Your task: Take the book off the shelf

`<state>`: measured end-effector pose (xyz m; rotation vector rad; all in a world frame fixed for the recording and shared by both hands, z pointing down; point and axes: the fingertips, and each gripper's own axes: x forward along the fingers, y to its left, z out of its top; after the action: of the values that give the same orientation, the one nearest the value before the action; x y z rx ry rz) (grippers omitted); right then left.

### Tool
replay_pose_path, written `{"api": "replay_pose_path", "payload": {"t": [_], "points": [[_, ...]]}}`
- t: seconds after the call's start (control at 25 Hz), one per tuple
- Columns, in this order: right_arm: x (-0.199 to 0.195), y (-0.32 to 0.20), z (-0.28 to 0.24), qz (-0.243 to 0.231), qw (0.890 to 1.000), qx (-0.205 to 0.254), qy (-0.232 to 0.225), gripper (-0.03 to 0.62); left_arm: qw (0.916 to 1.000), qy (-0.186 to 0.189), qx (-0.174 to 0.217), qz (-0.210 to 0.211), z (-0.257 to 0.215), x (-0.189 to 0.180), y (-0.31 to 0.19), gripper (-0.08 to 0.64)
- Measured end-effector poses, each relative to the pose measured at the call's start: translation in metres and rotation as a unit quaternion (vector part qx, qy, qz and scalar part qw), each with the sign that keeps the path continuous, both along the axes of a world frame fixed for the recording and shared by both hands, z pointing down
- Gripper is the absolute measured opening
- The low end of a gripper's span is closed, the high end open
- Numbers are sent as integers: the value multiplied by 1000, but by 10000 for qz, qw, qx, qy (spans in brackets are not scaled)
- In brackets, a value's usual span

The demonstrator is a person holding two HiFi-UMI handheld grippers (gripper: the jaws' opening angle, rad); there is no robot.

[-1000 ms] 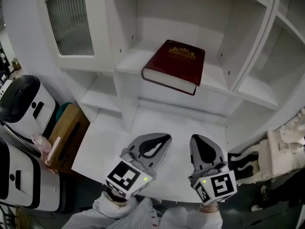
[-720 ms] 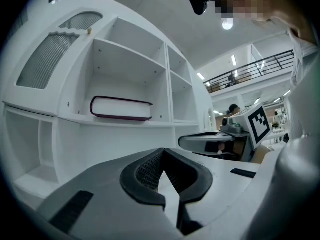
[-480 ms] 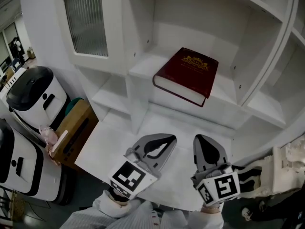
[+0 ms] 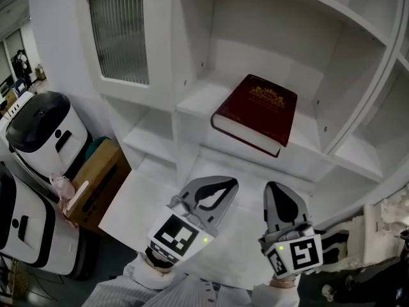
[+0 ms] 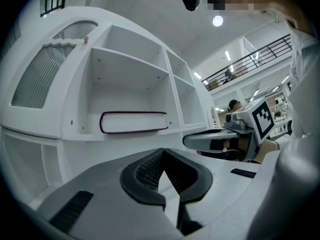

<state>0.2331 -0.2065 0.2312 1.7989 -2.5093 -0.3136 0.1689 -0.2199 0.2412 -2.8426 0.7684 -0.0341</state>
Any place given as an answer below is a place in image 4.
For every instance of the small cardboard box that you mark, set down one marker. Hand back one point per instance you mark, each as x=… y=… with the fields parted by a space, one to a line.
x=40 y=73

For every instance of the dark green round object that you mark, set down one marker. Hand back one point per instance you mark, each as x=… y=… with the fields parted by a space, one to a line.
x=96 y=147

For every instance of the white black service robot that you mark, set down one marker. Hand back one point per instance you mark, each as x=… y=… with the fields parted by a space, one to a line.
x=51 y=139
x=32 y=229

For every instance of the dark red hardcover book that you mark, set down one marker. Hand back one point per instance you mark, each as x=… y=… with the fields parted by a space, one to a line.
x=259 y=114

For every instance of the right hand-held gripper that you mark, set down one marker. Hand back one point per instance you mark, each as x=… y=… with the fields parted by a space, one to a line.
x=300 y=254

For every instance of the white glass cabinet door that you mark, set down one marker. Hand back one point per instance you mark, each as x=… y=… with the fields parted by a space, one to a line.
x=118 y=34

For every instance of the person's left forearm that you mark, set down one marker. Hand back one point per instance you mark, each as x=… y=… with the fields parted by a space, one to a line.
x=143 y=277

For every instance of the pink fabric bundle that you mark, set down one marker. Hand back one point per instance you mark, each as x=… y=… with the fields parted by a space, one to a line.
x=62 y=187

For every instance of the person's white striped shirt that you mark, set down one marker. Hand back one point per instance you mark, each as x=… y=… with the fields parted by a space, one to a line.
x=191 y=294

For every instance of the pink flat stick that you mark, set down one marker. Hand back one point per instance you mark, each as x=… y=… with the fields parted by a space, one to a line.
x=78 y=195

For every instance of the person's right forearm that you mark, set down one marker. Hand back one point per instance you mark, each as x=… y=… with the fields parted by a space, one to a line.
x=278 y=296

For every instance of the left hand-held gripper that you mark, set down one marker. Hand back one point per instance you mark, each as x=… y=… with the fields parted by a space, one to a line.
x=175 y=235

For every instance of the brown cardboard box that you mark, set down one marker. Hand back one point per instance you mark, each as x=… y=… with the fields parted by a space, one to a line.
x=102 y=177

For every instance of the white desk with shelf hutch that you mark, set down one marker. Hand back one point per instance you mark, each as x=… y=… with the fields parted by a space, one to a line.
x=153 y=209

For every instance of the white ornate dressing table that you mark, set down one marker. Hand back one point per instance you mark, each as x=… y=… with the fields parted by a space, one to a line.
x=380 y=232

